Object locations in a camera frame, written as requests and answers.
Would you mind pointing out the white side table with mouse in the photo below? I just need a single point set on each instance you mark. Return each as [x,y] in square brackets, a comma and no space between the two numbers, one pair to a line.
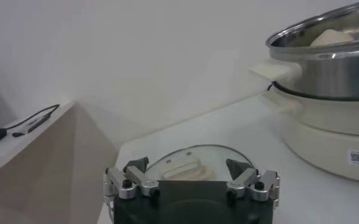
[60,167]

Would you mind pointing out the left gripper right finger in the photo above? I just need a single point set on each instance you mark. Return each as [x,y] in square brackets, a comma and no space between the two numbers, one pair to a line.
[249,184]

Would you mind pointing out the steel steamer basket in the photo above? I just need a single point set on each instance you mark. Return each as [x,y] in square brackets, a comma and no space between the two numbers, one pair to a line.
[334,73]

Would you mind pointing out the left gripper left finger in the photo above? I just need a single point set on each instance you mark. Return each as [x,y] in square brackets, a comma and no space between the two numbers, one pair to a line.
[133,182]

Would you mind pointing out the cream electric cooker base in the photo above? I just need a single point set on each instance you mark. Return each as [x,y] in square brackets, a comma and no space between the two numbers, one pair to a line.
[319,146]

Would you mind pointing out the grey usb hub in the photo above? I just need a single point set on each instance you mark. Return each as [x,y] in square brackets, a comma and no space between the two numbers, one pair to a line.
[31,126]

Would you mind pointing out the white steamed baozi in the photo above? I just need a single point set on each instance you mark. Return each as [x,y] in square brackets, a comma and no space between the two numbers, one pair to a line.
[331,38]

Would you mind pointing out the round glass pot lid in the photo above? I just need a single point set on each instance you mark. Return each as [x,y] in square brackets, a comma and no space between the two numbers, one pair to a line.
[215,153]

